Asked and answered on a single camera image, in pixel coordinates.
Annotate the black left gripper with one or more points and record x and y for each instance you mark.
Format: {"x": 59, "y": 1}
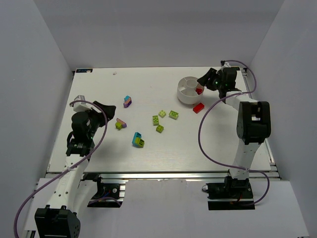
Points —
{"x": 98, "y": 114}

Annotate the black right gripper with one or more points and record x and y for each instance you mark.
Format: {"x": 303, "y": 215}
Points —
{"x": 212, "y": 79}

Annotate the red lego brick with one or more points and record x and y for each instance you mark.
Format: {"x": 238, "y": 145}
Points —
{"x": 198, "y": 107}
{"x": 199, "y": 91}

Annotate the purple butterfly lego brick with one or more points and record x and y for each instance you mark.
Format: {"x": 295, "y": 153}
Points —
{"x": 127, "y": 103}

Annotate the teal long lego brick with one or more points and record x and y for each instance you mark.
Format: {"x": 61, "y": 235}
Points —
{"x": 136, "y": 135}

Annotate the lime curved lego brick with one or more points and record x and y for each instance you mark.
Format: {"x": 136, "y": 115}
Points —
{"x": 139, "y": 143}

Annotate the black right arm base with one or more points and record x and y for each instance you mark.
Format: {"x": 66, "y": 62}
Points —
{"x": 220, "y": 199}

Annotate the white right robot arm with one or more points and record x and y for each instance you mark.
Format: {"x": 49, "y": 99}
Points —
{"x": 246, "y": 149}

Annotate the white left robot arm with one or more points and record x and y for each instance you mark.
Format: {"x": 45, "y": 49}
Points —
{"x": 59, "y": 218}

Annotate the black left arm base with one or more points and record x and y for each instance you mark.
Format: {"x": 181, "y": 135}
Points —
{"x": 110, "y": 192}

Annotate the lime small lego brick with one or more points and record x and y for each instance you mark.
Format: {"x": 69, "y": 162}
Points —
{"x": 118, "y": 126}

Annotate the white round divided container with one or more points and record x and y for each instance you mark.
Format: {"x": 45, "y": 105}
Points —
{"x": 186, "y": 90}

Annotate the light green lego long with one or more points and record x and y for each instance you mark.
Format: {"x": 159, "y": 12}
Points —
{"x": 155, "y": 120}

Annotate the light green lego brick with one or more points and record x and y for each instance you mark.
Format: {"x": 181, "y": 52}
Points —
{"x": 173, "y": 114}

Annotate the blue table label left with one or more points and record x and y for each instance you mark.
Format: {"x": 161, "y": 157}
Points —
{"x": 84, "y": 70}

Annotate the light green lego small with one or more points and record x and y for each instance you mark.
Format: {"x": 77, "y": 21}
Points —
{"x": 162, "y": 113}

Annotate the lime lego small square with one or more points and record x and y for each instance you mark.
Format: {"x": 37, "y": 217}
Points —
{"x": 159, "y": 128}

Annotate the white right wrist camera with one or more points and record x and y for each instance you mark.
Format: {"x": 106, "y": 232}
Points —
{"x": 224, "y": 64}

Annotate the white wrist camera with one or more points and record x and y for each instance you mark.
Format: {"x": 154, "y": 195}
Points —
{"x": 224, "y": 64}
{"x": 80, "y": 106}

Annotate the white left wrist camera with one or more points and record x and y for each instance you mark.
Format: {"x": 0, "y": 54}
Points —
{"x": 80, "y": 106}

